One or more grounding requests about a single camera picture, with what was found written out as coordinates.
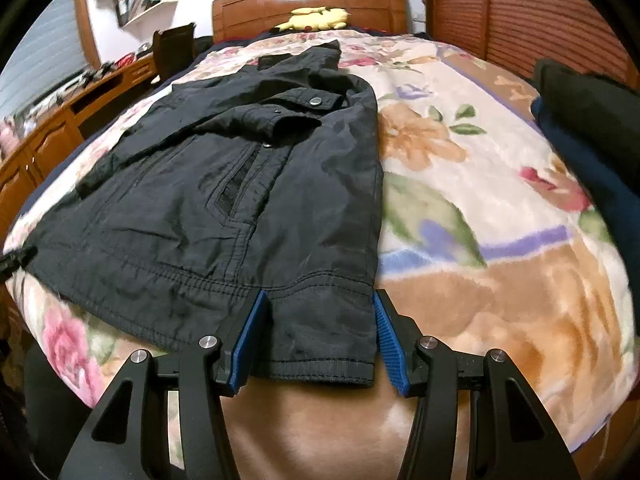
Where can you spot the red basket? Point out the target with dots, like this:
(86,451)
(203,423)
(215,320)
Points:
(125,60)

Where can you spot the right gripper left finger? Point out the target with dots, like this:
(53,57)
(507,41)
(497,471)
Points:
(161,416)

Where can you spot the wooden desk cabinet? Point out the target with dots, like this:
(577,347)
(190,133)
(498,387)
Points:
(66,127)

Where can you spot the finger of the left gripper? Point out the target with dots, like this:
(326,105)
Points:
(14,260)

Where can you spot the dark wooden chair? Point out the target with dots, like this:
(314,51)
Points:
(175,49)

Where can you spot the grey window blind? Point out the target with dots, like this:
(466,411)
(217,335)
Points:
(48,55)

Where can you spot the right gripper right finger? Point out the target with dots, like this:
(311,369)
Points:
(512,436)

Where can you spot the louvered wooden wardrobe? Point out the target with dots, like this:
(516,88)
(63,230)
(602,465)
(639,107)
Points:
(515,34)

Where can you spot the yellow plush toy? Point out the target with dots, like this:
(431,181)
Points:
(313,19)

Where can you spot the black jacket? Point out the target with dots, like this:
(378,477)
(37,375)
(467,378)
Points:
(266,179)

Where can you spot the dark folded clothes pile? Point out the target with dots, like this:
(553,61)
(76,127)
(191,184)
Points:
(592,121)

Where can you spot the floral blanket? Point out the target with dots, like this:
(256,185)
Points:
(487,240)

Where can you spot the wooden headboard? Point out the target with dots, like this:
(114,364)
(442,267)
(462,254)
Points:
(241,19)

